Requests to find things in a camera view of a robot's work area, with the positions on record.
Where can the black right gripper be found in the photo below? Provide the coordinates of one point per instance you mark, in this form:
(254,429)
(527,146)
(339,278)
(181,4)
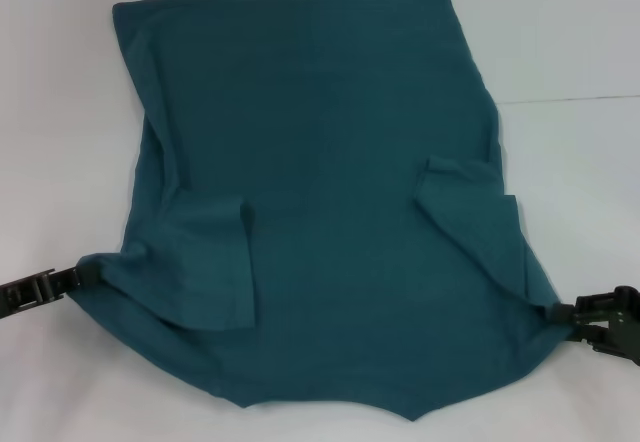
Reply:
(610,322)

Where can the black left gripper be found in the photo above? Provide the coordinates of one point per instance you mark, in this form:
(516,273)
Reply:
(25,294)

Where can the teal blue shirt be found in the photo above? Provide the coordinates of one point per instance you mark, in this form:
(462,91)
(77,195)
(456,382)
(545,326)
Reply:
(325,187)

